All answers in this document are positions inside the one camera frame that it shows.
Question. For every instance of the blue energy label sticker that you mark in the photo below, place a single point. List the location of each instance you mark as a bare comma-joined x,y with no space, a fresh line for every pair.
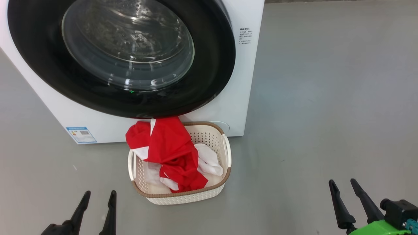
81,134

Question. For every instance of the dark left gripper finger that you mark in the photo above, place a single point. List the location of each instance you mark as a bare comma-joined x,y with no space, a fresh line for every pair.
78,215
111,218

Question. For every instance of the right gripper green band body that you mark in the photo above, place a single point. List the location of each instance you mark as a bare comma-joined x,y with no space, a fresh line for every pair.
378,229

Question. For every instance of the black round glass washer door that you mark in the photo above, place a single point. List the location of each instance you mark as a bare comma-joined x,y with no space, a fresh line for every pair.
49,71

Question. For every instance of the round white filter cover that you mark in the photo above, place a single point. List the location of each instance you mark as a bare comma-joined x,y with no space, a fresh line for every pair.
223,126

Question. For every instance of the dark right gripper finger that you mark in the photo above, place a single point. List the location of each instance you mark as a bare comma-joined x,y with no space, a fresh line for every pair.
369,205
343,212

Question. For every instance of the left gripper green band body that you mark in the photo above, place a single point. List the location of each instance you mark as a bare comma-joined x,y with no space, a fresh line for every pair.
55,230

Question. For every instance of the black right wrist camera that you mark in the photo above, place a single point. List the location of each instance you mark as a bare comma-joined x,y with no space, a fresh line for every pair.
400,212

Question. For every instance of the white front-load washing machine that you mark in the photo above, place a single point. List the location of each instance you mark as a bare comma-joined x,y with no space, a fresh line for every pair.
243,81

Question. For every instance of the red and white garment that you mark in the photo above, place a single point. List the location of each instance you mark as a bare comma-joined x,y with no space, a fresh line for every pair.
169,143

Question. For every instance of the cream perforated laundry basket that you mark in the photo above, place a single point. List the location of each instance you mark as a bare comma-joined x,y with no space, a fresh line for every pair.
183,197

